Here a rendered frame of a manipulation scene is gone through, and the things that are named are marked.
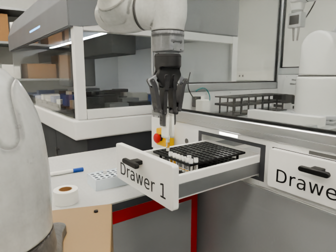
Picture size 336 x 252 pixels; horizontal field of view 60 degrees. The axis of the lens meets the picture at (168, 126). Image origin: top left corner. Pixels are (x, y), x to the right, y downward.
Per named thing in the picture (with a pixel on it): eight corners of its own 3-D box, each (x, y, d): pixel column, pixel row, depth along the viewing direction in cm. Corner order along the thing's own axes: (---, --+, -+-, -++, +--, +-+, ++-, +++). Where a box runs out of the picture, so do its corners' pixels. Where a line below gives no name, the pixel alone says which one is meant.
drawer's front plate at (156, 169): (172, 212, 67) (173, 166, 66) (116, 177, 91) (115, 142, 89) (178, 210, 68) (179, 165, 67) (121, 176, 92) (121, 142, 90)
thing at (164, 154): (189, 166, 76) (189, 164, 76) (153, 152, 90) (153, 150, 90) (195, 165, 77) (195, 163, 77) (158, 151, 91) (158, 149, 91)
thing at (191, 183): (174, 201, 69) (174, 177, 68) (124, 172, 90) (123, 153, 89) (274, 170, 93) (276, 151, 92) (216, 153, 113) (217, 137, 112)
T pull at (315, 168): (328, 179, 66) (328, 173, 66) (297, 170, 72) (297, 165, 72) (335, 176, 68) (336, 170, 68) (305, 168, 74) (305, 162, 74)
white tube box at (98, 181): (96, 191, 94) (95, 180, 93) (87, 183, 101) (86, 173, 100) (130, 183, 101) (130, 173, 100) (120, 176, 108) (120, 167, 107)
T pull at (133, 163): (135, 169, 73) (135, 164, 72) (121, 162, 78) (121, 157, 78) (147, 167, 75) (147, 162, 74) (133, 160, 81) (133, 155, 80)
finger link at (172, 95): (164, 75, 84) (168, 74, 84) (167, 113, 86) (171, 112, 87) (173, 75, 80) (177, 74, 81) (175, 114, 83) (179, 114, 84)
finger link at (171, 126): (166, 113, 85) (168, 112, 86) (166, 136, 86) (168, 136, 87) (172, 114, 83) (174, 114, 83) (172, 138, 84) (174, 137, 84)
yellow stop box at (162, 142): (164, 147, 119) (164, 130, 117) (154, 144, 124) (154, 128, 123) (174, 146, 122) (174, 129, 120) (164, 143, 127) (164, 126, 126)
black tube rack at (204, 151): (189, 187, 77) (189, 164, 76) (153, 170, 91) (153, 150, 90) (244, 171, 90) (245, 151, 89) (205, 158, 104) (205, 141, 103)
